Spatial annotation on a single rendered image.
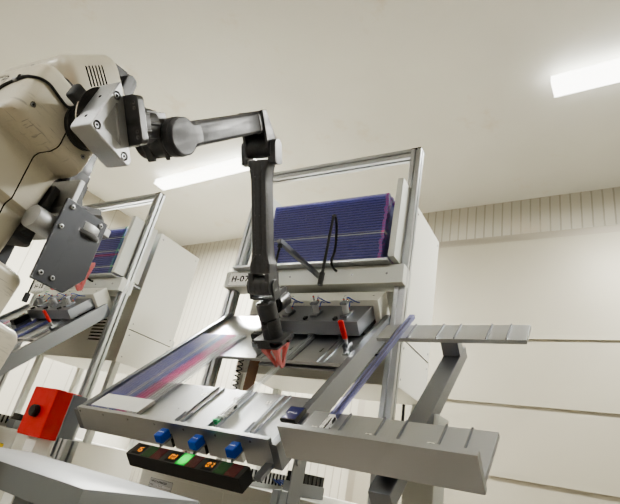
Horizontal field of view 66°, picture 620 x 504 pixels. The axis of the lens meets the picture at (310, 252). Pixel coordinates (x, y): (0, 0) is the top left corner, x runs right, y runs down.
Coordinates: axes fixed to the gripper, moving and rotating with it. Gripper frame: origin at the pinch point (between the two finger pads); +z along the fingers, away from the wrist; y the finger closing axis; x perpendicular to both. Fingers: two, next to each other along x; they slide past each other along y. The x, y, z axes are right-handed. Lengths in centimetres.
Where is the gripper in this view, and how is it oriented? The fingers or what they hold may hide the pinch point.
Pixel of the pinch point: (279, 364)
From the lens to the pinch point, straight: 143.5
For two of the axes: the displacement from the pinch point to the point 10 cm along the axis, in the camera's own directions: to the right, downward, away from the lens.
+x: -4.8, 2.8, -8.3
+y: -8.6, 0.6, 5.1
